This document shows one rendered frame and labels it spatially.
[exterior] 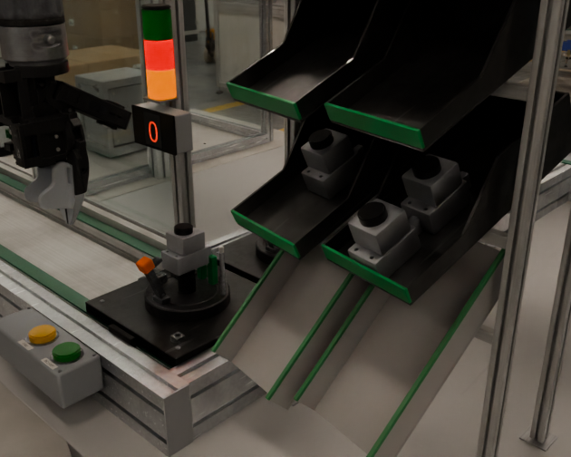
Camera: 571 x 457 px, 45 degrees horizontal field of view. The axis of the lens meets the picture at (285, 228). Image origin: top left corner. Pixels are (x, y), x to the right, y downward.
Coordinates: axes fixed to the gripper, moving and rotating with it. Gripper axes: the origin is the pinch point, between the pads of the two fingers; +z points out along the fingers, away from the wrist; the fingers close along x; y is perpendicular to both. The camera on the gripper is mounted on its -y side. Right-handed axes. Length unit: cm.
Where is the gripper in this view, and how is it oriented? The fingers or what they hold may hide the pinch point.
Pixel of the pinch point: (73, 213)
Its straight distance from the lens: 94.5
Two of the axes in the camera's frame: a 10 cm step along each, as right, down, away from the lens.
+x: 7.2, 2.7, -6.3
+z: 0.0, 9.2, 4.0
